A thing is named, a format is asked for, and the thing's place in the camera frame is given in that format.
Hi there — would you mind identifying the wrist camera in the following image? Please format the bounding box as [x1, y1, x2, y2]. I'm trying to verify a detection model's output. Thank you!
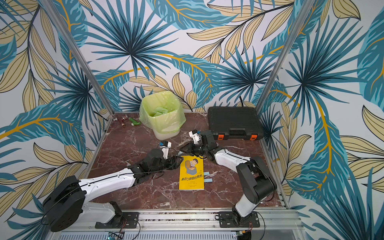
[189, 130, 202, 145]
[159, 141, 172, 159]

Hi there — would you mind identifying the yellow cover book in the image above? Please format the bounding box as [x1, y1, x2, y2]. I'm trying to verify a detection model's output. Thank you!
[179, 156, 204, 191]

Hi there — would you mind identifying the white bin green bag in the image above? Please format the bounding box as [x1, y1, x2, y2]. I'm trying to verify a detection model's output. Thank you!
[139, 91, 186, 141]

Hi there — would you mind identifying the right aluminium frame post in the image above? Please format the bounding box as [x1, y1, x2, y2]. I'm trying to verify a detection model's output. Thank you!
[255, 0, 314, 115]

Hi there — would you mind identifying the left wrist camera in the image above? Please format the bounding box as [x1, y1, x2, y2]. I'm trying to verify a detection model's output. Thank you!
[159, 141, 172, 159]

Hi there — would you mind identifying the aluminium frame post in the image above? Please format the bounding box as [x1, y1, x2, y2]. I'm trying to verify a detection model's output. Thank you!
[255, 0, 314, 115]
[41, 0, 115, 116]

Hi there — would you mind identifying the aluminium front rail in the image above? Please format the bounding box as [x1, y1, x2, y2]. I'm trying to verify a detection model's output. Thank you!
[44, 209, 307, 240]

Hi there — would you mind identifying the black plastic tool case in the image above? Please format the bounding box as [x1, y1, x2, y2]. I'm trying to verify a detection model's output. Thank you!
[208, 107, 264, 141]

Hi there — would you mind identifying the left aluminium frame post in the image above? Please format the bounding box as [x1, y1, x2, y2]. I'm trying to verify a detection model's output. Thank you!
[41, 0, 115, 116]

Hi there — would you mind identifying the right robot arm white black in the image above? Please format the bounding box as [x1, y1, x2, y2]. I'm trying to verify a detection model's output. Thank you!
[180, 130, 277, 221]

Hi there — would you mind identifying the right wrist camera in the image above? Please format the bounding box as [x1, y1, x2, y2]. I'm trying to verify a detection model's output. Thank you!
[189, 130, 202, 145]

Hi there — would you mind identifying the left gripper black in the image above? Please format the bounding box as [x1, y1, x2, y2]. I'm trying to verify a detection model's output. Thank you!
[150, 154, 185, 175]

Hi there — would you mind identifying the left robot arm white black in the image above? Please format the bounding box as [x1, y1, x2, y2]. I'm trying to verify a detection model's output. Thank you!
[42, 149, 183, 232]

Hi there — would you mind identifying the green small bottle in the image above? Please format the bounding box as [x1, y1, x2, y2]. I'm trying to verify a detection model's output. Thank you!
[129, 118, 141, 126]

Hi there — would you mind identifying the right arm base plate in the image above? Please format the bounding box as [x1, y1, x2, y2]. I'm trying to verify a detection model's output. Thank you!
[215, 212, 260, 228]

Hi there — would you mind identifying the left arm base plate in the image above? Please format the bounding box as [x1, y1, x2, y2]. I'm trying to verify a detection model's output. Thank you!
[95, 212, 140, 229]

